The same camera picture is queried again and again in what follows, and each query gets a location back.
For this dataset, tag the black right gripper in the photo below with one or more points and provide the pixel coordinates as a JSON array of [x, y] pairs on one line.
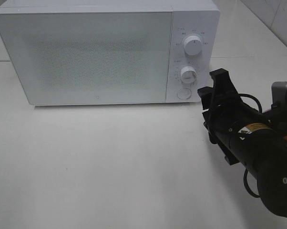
[[227, 114]]

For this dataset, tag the round door release button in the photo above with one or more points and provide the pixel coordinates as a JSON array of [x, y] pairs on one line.
[[184, 94]]

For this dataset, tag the white microwave door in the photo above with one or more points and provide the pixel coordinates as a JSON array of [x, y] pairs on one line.
[[89, 58]]

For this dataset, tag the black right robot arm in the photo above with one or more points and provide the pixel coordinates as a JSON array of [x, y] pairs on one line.
[[271, 176]]

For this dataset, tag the white lower timer knob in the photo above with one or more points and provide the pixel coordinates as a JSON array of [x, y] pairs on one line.
[[188, 75]]

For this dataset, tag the white upper power knob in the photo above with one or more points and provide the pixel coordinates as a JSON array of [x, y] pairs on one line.
[[192, 45]]

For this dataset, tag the white microwave oven body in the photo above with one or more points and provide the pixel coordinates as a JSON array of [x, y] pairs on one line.
[[189, 17]]

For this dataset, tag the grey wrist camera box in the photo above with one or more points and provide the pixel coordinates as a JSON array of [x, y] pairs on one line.
[[279, 94]]

